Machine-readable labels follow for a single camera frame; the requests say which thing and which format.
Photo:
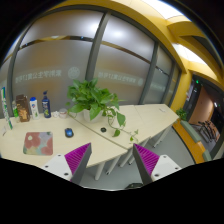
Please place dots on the dark blue pump bottle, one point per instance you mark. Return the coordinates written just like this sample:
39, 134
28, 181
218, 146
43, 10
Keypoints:
46, 105

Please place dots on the white plant pot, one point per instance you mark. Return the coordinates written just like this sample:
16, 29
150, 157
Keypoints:
86, 114

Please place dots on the green pothos plant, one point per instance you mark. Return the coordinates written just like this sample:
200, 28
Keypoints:
86, 95

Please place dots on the white shampoo bottle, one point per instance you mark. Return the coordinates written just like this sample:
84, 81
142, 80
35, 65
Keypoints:
34, 108

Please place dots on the green bottle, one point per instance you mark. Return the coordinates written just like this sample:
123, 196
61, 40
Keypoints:
15, 111

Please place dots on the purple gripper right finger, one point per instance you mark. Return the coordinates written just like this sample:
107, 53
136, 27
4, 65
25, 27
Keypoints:
151, 166

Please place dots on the small black round object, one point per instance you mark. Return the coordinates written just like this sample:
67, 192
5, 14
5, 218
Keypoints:
103, 129

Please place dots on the blue computer mouse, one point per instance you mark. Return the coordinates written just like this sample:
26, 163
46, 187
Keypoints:
69, 132

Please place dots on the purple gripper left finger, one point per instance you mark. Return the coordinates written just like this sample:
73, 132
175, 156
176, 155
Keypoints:
70, 166

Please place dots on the floral mouse pad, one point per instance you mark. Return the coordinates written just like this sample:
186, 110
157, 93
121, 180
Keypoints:
38, 143

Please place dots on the small white jar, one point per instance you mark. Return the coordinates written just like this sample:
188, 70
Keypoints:
63, 113

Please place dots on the small potted plant background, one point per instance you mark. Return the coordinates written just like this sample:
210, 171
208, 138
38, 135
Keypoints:
182, 114

